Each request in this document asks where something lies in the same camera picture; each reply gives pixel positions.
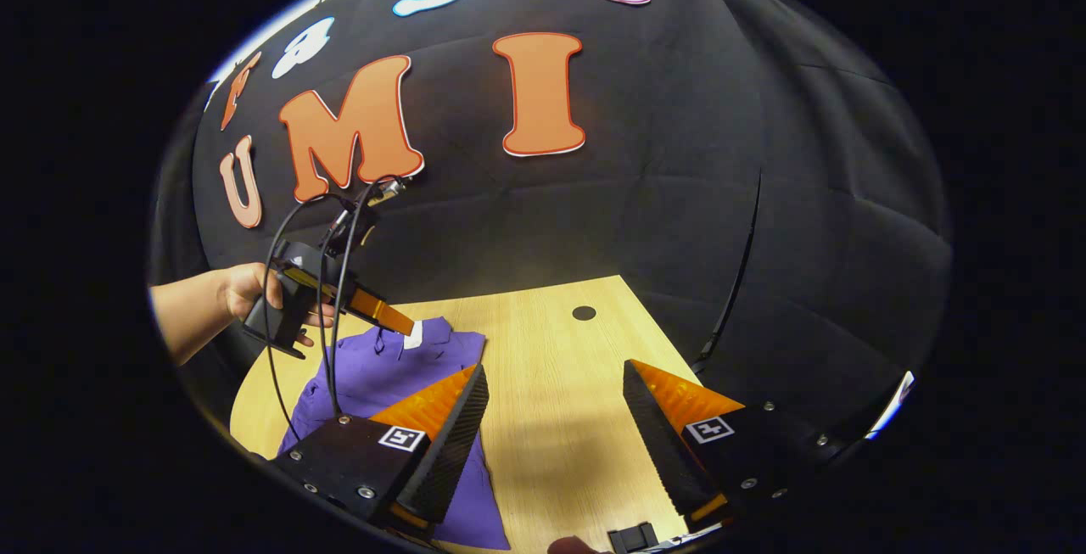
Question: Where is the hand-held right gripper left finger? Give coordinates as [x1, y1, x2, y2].
[270, 363, 491, 543]

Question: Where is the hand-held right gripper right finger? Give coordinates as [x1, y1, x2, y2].
[622, 359, 854, 536]

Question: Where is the purple shirt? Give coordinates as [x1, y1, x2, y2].
[278, 316, 512, 551]

